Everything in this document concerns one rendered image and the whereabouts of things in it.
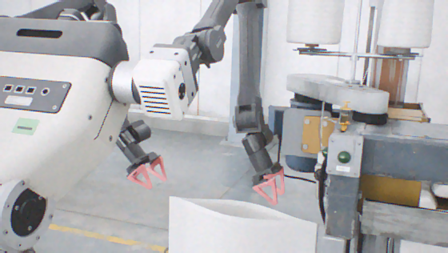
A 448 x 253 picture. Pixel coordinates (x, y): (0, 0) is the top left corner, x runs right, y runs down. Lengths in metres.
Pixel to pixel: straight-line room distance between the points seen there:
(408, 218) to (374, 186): 0.17
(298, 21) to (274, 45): 5.05
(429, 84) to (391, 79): 4.72
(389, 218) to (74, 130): 0.86
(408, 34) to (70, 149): 0.93
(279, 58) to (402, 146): 5.36
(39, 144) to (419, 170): 0.82
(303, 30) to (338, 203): 0.52
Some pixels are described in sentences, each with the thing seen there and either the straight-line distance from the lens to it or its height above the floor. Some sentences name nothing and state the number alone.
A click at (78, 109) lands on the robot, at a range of 0.93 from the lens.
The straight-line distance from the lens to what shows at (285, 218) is 1.41.
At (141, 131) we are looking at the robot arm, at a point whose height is 1.22.
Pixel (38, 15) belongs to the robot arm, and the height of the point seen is 1.58.
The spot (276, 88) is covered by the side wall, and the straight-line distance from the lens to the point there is 6.47.
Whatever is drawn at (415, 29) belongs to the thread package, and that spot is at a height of 1.58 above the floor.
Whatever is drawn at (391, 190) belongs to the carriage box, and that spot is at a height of 1.11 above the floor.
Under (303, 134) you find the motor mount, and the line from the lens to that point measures 1.53.
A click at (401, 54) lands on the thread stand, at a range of 1.40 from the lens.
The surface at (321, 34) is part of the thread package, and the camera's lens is 1.38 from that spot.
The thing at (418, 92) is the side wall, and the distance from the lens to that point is 6.32.
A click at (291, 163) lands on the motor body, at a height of 1.11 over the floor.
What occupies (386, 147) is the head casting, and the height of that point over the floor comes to 1.31.
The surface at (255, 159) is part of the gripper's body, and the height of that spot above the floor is 1.20.
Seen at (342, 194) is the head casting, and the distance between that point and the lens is 1.16.
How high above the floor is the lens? 1.56
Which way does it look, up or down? 12 degrees down
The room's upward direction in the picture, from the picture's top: 2 degrees clockwise
